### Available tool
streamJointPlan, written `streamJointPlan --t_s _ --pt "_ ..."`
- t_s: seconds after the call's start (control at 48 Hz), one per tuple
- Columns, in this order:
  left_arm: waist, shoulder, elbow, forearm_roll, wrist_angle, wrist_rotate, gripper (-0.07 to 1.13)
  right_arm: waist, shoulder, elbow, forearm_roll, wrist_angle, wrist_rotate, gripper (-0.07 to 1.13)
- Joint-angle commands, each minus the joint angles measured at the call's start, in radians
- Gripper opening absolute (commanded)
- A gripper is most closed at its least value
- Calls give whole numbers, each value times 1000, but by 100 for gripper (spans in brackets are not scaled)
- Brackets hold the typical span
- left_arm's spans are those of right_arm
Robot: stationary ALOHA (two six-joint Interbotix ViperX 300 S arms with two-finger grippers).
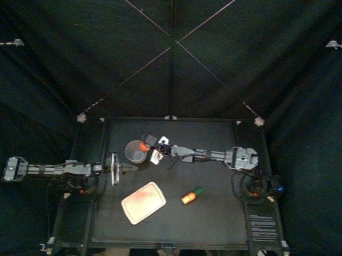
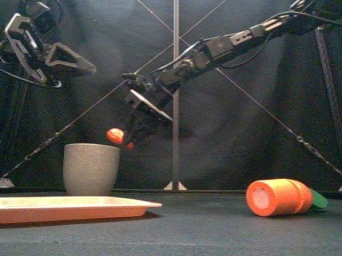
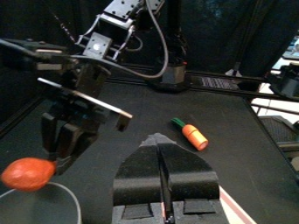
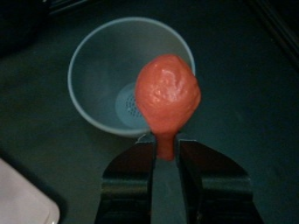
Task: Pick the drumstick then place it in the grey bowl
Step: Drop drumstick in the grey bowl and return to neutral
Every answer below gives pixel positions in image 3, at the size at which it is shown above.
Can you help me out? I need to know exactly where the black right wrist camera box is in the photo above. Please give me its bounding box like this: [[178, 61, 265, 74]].
[[0, 38, 73, 73]]

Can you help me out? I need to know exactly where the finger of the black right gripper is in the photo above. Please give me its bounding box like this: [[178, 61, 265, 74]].
[[54, 122, 98, 177], [40, 111, 61, 161]]

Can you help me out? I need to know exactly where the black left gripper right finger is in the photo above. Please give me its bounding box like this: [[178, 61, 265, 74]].
[[156, 133, 229, 224]]

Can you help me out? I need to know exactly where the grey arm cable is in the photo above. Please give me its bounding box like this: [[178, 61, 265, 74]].
[[69, 0, 170, 81]]

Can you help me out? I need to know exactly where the black mesh office chair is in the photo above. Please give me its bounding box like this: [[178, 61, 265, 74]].
[[257, 115, 299, 173]]

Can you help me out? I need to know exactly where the black cloth curtain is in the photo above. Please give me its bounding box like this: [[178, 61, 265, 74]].
[[0, 0, 299, 77]]

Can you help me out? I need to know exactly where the black robot base unit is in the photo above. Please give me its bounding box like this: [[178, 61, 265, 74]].
[[267, 62, 299, 99]]

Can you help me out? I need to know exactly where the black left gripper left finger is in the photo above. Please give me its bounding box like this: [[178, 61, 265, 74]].
[[112, 133, 165, 224]]

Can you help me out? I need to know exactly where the black aluminium frame rail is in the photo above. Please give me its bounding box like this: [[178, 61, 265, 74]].
[[106, 64, 299, 103]]

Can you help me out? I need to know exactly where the orange toy carrot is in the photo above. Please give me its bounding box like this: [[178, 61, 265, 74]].
[[169, 117, 211, 152]]

